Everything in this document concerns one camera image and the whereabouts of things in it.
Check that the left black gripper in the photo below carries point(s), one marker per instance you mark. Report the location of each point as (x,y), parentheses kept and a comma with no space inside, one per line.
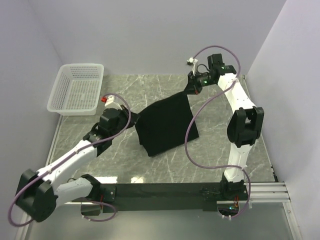
(134,117)

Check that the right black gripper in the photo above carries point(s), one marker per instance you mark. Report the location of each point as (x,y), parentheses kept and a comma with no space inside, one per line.
(191,85)

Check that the white plastic basket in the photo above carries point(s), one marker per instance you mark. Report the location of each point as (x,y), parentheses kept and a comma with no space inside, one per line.
(76,89)

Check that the black t shirt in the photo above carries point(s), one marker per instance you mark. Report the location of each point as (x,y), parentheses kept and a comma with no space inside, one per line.
(163,125)

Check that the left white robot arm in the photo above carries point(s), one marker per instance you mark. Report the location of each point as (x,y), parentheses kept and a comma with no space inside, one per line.
(40,192)

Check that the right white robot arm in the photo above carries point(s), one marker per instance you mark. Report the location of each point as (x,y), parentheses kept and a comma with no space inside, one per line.
(245,125)

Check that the black base beam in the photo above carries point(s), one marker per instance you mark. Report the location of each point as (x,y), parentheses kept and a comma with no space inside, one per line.
(169,196)

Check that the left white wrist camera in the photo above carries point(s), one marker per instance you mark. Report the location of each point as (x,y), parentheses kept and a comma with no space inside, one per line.
(110,102)

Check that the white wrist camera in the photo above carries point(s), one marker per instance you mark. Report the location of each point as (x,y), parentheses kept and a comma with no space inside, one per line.
(110,102)
(192,62)

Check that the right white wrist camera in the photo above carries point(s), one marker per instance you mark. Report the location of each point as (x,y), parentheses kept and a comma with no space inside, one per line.
(192,62)

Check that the aluminium rail frame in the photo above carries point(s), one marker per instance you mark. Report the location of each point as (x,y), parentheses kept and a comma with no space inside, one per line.
(267,192)

